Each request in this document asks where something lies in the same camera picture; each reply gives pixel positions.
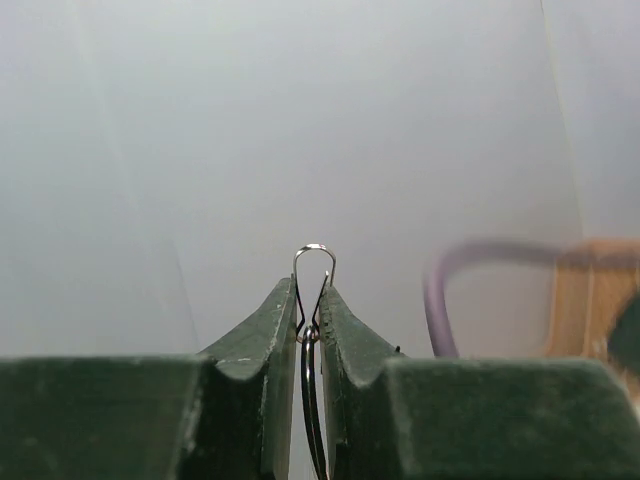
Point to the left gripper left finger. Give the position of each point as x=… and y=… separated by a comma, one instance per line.
x=222, y=413

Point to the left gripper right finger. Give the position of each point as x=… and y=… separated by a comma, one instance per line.
x=390, y=416

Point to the metal keyring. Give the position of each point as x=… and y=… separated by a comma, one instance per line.
x=308, y=335

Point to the orange file organizer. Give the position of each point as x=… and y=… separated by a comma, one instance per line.
x=591, y=286

